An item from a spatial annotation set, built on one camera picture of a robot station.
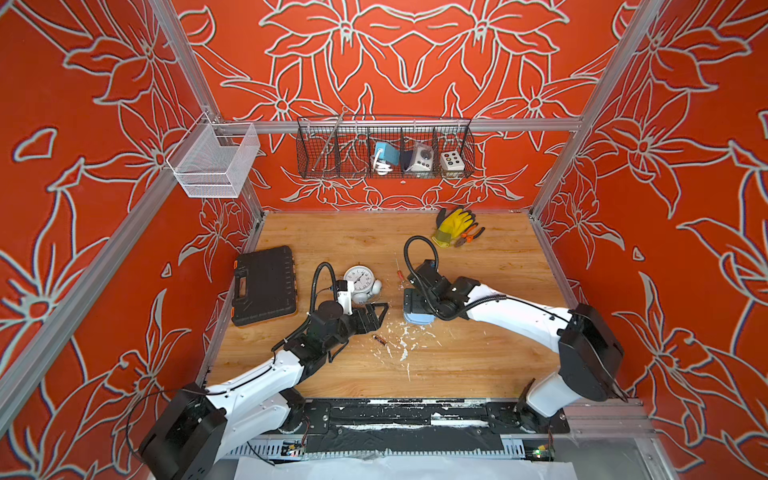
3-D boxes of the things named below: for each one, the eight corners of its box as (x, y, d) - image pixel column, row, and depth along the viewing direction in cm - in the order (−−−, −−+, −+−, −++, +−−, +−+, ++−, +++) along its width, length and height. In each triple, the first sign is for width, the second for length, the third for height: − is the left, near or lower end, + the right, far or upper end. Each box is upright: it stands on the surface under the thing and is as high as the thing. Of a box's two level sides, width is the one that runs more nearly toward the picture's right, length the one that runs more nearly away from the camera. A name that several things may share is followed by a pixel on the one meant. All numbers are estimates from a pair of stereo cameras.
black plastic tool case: (237, 331, 90) (229, 323, 85) (242, 265, 106) (235, 254, 101) (298, 318, 93) (294, 309, 88) (294, 255, 109) (290, 244, 104)
